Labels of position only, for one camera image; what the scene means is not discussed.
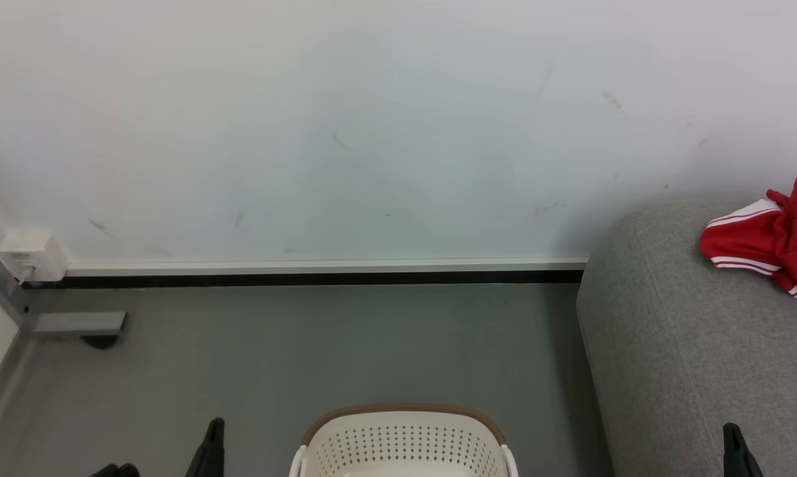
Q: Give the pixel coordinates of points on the white baseboard strip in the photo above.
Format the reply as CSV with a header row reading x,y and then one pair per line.
x,y
325,266

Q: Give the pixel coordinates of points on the white perforated plastic laundry basket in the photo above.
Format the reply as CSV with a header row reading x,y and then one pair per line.
x,y
405,447

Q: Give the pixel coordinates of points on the grey fabric sofa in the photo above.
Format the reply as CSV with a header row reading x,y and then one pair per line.
x,y
690,358

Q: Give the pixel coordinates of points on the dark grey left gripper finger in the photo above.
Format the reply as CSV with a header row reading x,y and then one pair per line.
x,y
208,454
114,471

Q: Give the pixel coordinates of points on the black round frame foot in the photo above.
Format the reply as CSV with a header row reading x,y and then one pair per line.
x,y
100,342

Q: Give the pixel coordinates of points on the red garment with white stripes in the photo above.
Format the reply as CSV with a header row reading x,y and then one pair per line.
x,y
769,242

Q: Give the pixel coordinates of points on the white wall socket box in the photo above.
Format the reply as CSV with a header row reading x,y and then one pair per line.
x,y
34,255

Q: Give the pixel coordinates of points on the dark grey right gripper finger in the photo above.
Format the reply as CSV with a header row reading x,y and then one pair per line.
x,y
737,454

